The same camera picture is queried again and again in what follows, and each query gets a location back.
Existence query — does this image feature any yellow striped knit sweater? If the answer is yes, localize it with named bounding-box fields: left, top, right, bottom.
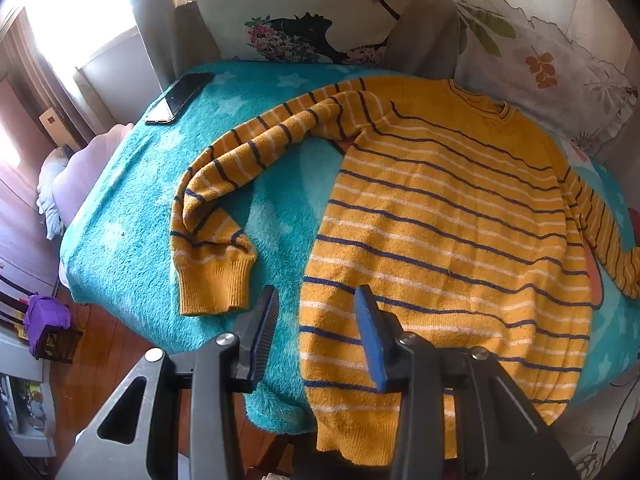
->
left=169, top=76, right=639, bottom=466

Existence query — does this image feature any turquoise star fleece blanket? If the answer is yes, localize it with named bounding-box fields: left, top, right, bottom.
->
left=58, top=60, right=640, bottom=436

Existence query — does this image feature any purple cloth on stool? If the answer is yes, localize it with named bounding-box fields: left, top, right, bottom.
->
left=23, top=295, right=72, bottom=359

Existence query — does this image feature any black smartphone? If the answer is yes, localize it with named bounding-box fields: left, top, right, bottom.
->
left=145, top=73, right=214, bottom=126

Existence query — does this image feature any white leaf print pillow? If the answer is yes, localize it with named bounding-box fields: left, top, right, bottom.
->
left=454, top=0, right=639, bottom=156

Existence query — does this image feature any cream cushion black silhouette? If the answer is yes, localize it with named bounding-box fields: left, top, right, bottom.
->
left=196, top=0, right=411, bottom=67

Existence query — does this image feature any beige upholstered headboard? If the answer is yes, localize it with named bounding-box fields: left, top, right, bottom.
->
left=131, top=0, right=639, bottom=160

